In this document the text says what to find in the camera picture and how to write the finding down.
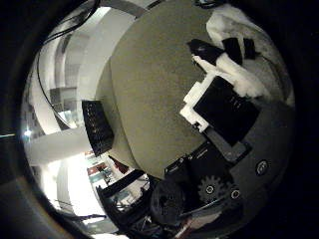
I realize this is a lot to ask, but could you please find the thin black cable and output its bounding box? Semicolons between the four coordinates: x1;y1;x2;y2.
34;46;74;130

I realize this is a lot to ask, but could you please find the thick black cable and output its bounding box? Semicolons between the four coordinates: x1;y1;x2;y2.
43;0;103;44

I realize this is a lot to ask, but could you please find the black plastic crate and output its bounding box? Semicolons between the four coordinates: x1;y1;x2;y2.
81;99;116;157

